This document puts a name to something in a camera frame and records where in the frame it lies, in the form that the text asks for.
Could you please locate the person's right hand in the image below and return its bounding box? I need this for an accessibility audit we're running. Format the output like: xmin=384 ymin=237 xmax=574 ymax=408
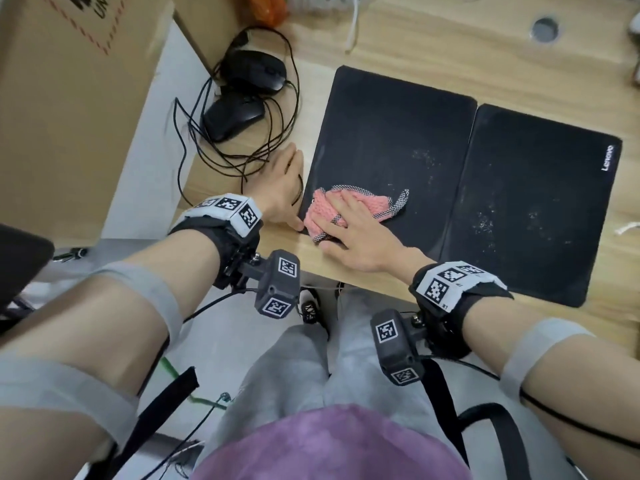
xmin=303 ymin=189 xmax=435 ymax=285

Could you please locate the person's left hand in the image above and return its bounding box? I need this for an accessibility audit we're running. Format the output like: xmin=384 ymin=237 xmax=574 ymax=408
xmin=242 ymin=143 xmax=306 ymax=233

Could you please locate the pink cleaning cloth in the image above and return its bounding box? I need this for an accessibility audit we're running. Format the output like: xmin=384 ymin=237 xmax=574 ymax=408
xmin=303 ymin=184 xmax=411 ymax=247

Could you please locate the black mouse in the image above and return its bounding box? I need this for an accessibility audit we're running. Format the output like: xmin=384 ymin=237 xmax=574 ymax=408
xmin=201 ymin=92 xmax=266 ymax=144
xmin=219 ymin=48 xmax=289 ymax=95

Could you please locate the black mouse pad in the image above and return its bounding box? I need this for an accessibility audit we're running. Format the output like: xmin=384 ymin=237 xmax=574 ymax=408
xmin=439 ymin=103 xmax=623 ymax=309
xmin=297 ymin=64 xmax=479 ymax=263

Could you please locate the person's left forearm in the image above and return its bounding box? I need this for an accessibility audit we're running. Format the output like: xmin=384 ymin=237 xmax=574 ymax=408
xmin=0 ymin=229 xmax=223 ymax=395

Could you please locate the person's right forearm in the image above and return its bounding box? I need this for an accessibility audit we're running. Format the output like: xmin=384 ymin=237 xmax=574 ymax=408
xmin=462 ymin=297 xmax=640 ymax=480

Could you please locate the person's purple shirt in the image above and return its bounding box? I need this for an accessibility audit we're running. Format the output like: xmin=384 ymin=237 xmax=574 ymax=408
xmin=189 ymin=404 xmax=473 ymax=480

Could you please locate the black white sneaker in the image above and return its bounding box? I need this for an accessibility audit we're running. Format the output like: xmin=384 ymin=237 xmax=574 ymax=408
xmin=299 ymin=288 xmax=331 ymax=341

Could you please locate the white board panel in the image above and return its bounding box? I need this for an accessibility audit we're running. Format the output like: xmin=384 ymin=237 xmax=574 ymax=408
xmin=102 ymin=19 xmax=216 ymax=241

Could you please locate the orange juice bottle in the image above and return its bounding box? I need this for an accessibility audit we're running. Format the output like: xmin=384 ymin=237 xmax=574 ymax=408
xmin=248 ymin=0 xmax=290 ymax=28

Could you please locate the cardboard box with round logo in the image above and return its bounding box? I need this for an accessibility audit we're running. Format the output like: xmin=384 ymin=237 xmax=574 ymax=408
xmin=172 ymin=0 xmax=256 ymax=73

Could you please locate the large cardboard box red-dotted label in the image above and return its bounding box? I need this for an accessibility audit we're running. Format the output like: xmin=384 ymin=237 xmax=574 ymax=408
xmin=0 ymin=0 xmax=176 ymax=245

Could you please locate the black wrist strap white marker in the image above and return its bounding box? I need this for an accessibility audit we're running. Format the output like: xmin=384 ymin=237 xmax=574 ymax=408
xmin=409 ymin=261 xmax=515 ymax=361
xmin=169 ymin=193 xmax=265 ymax=291

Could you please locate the black wrist camera with markers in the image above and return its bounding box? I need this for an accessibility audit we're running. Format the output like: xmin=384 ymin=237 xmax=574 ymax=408
xmin=239 ymin=249 xmax=302 ymax=321
xmin=369 ymin=308 xmax=429 ymax=388

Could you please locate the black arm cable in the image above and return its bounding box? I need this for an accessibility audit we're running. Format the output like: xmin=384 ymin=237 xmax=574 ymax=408
xmin=425 ymin=354 xmax=640 ymax=451
xmin=135 ymin=287 xmax=261 ymax=401

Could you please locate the thin black cord with plug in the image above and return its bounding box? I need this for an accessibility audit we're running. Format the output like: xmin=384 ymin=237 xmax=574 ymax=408
xmin=167 ymin=392 xmax=232 ymax=480

